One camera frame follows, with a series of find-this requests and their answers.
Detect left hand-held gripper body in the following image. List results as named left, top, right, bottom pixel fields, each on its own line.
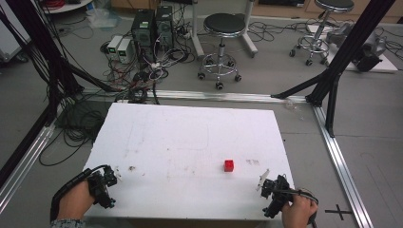
left=86, top=164, right=119, bottom=210

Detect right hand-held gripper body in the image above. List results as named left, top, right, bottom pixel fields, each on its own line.
left=260, top=173, right=296, bottom=219

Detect person's right hand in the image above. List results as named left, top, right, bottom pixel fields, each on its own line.
left=280, top=194, right=318, bottom=228

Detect person's left hand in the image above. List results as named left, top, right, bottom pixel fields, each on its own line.
left=56, top=180, right=96, bottom=221

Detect person's left patterned sleeve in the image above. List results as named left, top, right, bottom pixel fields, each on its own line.
left=49, top=218, right=87, bottom=228

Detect white power supply unit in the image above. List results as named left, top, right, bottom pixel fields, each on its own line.
left=116, top=38, right=133, bottom=65
left=106, top=34, right=125, bottom=60

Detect black computer tower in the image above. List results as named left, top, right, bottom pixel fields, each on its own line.
left=130, top=9, right=157, bottom=64
left=154, top=5, right=175, bottom=52

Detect clear plastic bag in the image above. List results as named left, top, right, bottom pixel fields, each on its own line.
left=86, top=7, right=123, bottom=30

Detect white metal stand legs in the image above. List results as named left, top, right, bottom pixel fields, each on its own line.
left=189, top=0, right=259, bottom=60

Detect black round stool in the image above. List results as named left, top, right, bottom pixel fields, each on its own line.
left=288, top=0, right=355, bottom=67
left=197, top=12, right=247, bottom=91

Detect grey device on white board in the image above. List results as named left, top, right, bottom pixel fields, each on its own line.
left=306, top=21, right=399, bottom=74

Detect white round table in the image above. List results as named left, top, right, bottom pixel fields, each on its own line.
left=40, top=0, right=95, bottom=15

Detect white panel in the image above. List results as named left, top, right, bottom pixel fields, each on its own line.
left=0, top=0, right=32, bottom=64

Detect tangle of black floor cables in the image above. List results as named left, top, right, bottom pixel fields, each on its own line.
left=38, top=18, right=198, bottom=167

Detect aluminium frame rail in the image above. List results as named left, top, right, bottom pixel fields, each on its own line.
left=311, top=104, right=375, bottom=228
left=0, top=122, right=57, bottom=214
left=81, top=87, right=309, bottom=105

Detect black frame strut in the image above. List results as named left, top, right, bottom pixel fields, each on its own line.
left=271, top=0, right=397, bottom=139
left=0, top=0, right=122, bottom=190

